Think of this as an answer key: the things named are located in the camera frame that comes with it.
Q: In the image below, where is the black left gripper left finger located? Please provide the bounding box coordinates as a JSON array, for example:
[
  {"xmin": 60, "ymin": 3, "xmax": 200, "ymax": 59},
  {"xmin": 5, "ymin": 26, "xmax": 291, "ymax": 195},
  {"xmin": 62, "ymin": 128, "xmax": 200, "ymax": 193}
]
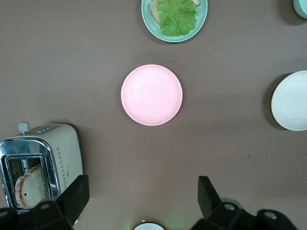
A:
[{"xmin": 0, "ymin": 174, "xmax": 90, "ymax": 230}]

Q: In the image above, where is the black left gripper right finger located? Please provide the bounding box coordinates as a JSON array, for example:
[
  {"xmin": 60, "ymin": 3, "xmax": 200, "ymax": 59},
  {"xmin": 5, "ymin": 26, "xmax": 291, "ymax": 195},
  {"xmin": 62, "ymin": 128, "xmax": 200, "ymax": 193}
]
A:
[{"xmin": 191, "ymin": 176, "xmax": 298, "ymax": 230}]

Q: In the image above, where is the pink bowl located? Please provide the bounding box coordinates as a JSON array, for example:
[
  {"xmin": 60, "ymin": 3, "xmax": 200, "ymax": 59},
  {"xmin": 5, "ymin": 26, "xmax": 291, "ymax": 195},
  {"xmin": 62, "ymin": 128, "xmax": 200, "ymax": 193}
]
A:
[{"xmin": 120, "ymin": 64, "xmax": 183, "ymax": 126}]

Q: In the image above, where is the bread slice in toaster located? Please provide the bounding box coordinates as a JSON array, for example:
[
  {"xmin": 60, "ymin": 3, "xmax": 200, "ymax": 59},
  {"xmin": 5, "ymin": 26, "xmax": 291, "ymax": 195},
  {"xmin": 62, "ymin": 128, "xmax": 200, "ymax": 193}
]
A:
[{"xmin": 14, "ymin": 164, "xmax": 47, "ymax": 209}]

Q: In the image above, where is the beige and chrome toaster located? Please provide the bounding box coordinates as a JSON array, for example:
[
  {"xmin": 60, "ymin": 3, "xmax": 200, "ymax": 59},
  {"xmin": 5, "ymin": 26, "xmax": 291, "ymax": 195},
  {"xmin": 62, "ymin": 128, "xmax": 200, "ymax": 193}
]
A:
[{"xmin": 0, "ymin": 122, "xmax": 84, "ymax": 211}]

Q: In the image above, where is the white round cup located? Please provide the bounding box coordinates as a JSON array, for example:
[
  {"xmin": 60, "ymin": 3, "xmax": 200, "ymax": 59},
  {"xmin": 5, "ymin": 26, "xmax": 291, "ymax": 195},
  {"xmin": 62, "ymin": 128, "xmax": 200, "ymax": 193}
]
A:
[{"xmin": 133, "ymin": 221, "xmax": 165, "ymax": 230}]

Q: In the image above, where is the white plate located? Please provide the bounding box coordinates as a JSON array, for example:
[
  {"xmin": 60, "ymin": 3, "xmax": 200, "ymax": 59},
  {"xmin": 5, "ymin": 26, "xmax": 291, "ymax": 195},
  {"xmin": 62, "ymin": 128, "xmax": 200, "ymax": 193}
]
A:
[{"xmin": 271, "ymin": 70, "xmax": 307, "ymax": 131}]

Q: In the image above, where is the green plate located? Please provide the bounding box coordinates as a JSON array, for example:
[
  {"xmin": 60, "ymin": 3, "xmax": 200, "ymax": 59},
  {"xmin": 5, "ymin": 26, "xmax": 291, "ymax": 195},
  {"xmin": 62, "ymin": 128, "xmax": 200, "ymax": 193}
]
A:
[{"xmin": 141, "ymin": 0, "xmax": 208, "ymax": 43}]

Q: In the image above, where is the green lettuce leaf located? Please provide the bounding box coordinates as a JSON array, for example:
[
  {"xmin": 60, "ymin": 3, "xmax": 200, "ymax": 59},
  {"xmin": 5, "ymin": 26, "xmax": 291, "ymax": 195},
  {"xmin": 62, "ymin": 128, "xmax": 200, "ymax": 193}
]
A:
[{"xmin": 156, "ymin": 0, "xmax": 198, "ymax": 37}]

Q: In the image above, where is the bread slice under lettuce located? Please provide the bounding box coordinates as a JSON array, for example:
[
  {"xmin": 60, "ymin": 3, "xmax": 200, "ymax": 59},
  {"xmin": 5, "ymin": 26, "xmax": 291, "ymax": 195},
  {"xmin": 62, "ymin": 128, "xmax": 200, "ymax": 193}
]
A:
[{"xmin": 149, "ymin": 0, "xmax": 201, "ymax": 23}]

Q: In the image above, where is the light blue bowl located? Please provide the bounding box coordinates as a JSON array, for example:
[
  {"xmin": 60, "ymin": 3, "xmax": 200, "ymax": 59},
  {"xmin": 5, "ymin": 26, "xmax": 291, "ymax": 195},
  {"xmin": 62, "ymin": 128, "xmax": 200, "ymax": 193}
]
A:
[{"xmin": 293, "ymin": 0, "xmax": 307, "ymax": 19}]

